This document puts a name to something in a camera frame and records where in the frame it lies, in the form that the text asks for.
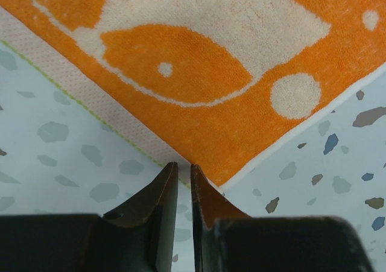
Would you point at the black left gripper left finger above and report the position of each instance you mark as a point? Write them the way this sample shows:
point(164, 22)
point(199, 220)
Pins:
point(137, 235)

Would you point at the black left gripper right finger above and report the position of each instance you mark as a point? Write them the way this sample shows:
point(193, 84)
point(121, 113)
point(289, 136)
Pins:
point(227, 239)

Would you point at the orange patterned towel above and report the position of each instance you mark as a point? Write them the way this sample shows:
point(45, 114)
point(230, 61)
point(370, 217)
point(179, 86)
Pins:
point(218, 83)

